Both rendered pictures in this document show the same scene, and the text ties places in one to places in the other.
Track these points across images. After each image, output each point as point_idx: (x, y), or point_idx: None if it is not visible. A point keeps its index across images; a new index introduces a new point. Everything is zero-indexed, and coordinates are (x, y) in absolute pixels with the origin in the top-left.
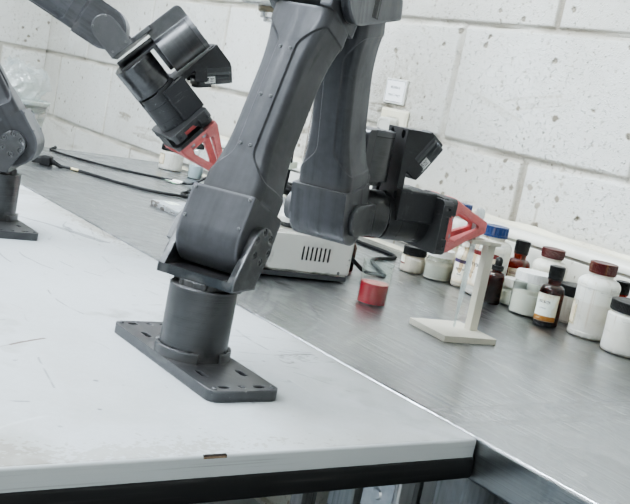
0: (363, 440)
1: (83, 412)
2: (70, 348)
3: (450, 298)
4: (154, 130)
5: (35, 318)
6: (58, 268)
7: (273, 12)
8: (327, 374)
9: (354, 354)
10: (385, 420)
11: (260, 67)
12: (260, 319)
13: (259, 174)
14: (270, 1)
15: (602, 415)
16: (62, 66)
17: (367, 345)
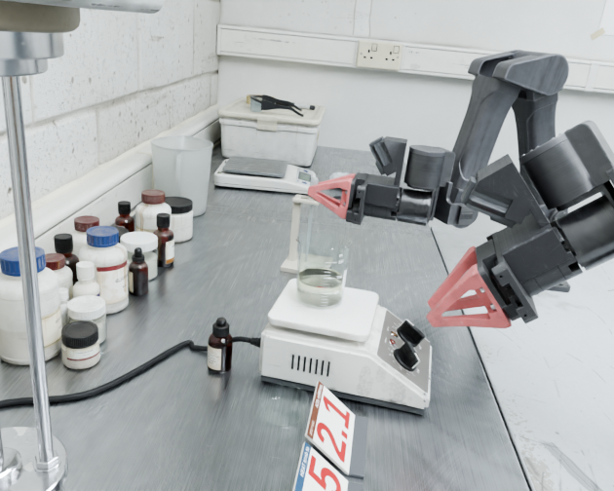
0: (483, 233)
1: None
2: (594, 283)
3: (180, 302)
4: (536, 311)
5: None
6: (605, 367)
7: (557, 96)
8: (462, 254)
9: (425, 262)
10: (463, 236)
11: (555, 129)
12: None
13: None
14: (558, 91)
15: (335, 220)
16: None
17: (404, 266)
